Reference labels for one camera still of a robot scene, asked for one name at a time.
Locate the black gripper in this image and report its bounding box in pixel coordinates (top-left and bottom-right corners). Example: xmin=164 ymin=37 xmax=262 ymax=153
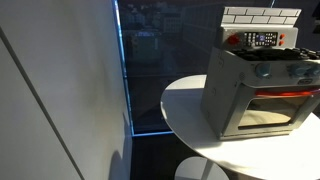
xmin=311 ymin=8 xmax=320 ymax=34

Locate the white round table base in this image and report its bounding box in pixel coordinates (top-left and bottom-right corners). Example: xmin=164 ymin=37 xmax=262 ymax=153
xmin=174 ymin=156 xmax=231 ymax=180

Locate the black burner grate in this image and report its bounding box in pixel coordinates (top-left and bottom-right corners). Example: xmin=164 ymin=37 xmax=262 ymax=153
xmin=231 ymin=47 xmax=320 ymax=62

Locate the grey oven door with window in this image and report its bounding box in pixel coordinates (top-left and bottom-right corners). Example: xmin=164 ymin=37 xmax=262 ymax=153
xmin=221 ymin=83 xmax=320 ymax=138

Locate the red round stove knob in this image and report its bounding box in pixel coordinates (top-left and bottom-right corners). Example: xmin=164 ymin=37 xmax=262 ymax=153
xmin=226 ymin=33 xmax=242 ymax=46

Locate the white round table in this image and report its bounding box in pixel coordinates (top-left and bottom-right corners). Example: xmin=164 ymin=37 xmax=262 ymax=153
xmin=160 ymin=73 xmax=320 ymax=180

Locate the black stove control panel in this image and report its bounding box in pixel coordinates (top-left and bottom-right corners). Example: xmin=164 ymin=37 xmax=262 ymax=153
xmin=243 ymin=31 xmax=279 ymax=48

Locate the red oven door handle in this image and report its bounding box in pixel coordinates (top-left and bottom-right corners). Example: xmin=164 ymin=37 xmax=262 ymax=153
xmin=254 ymin=87 xmax=320 ymax=98

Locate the grey toy stove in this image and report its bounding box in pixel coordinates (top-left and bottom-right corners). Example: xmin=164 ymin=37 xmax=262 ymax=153
xmin=199 ymin=5 xmax=320 ymax=141

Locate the blue stove knob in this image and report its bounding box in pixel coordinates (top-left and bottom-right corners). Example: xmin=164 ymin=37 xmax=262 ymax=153
xmin=288 ymin=63 xmax=306 ymax=79
xmin=255 ymin=62 xmax=273 ymax=79
xmin=308 ymin=62 xmax=320 ymax=78

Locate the white brick stove backsplash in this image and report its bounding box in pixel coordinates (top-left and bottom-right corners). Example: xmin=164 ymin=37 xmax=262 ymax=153
xmin=221 ymin=5 xmax=303 ymax=26

